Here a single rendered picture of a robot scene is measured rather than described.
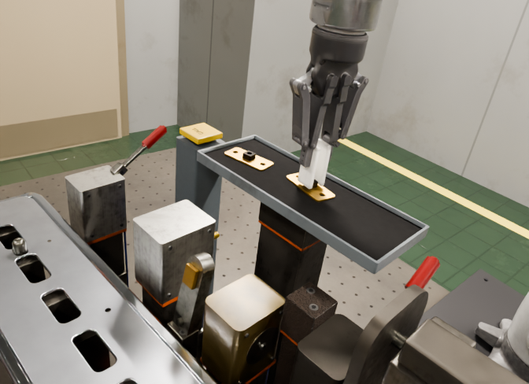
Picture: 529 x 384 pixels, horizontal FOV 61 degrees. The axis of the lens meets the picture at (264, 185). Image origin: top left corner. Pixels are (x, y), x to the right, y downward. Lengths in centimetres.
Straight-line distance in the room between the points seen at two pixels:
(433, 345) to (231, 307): 26
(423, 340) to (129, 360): 37
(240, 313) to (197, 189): 35
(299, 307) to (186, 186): 40
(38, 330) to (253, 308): 30
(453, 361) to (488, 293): 85
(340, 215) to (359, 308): 57
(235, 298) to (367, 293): 69
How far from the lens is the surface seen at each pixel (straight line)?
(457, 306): 123
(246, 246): 133
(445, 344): 48
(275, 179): 73
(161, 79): 367
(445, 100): 382
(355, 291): 126
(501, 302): 131
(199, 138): 84
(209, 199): 92
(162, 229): 68
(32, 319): 73
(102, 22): 332
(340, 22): 59
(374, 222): 67
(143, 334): 68
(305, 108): 62
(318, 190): 71
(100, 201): 90
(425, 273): 63
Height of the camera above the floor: 151
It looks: 30 degrees down
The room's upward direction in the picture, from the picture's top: 8 degrees clockwise
